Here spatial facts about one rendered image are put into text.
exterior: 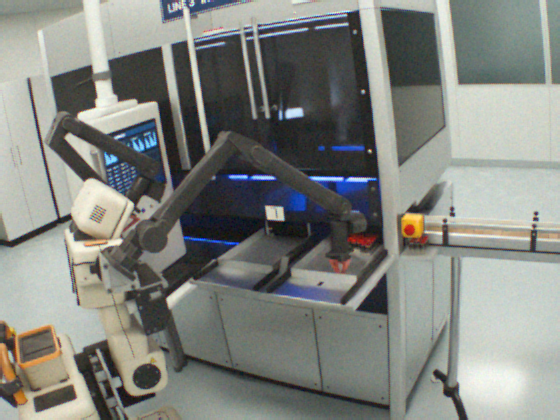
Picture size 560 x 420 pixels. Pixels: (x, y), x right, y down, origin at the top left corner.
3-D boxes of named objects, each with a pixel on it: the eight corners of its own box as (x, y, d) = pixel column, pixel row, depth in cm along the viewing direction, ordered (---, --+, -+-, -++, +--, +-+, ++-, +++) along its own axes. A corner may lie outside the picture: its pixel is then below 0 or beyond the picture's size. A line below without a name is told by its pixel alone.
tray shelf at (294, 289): (255, 237, 231) (255, 234, 230) (401, 250, 194) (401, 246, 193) (189, 283, 193) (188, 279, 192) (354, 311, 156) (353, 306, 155)
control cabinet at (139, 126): (159, 250, 249) (128, 98, 224) (189, 253, 241) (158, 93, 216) (94, 295, 206) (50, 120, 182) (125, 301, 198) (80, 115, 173)
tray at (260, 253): (264, 234, 228) (263, 227, 227) (315, 239, 214) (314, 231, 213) (219, 266, 201) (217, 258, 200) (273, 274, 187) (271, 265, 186)
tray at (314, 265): (332, 240, 210) (331, 233, 209) (389, 245, 196) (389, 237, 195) (291, 276, 183) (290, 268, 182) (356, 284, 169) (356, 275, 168)
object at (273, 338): (198, 279, 402) (176, 175, 374) (453, 316, 292) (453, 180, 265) (111, 339, 323) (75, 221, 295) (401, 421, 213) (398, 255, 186)
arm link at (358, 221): (326, 199, 171) (341, 204, 163) (353, 195, 176) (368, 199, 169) (327, 233, 173) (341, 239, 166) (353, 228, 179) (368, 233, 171)
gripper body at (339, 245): (354, 253, 174) (354, 232, 172) (342, 260, 165) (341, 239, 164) (337, 251, 177) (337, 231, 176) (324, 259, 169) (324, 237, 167)
